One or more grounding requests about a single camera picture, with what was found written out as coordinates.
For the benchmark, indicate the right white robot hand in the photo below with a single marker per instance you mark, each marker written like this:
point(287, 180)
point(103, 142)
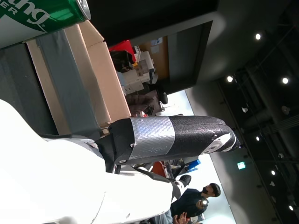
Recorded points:
point(58, 182)

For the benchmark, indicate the green and white beverage can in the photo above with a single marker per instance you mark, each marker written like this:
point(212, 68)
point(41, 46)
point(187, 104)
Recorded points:
point(35, 16)

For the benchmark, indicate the cardboard box with grey tape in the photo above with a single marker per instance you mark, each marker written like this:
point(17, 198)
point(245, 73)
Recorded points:
point(100, 77)

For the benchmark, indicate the person with black face mask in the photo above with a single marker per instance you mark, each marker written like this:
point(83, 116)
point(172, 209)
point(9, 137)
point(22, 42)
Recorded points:
point(189, 200)

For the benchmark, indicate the blue plastic bin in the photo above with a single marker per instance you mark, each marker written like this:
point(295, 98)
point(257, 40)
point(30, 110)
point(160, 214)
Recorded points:
point(194, 165)

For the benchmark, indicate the red plastic bin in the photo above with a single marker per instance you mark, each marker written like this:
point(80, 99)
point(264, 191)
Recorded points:
point(122, 46)

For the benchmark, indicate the brown cork board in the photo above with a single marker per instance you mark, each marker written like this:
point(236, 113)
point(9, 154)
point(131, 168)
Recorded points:
point(161, 60)

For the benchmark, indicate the green exit sign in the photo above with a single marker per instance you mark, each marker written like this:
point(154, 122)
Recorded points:
point(241, 165)

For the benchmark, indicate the round ceiling spotlight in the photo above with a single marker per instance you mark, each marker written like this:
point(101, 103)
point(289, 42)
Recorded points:
point(285, 80)
point(290, 207)
point(258, 36)
point(257, 138)
point(230, 79)
point(273, 172)

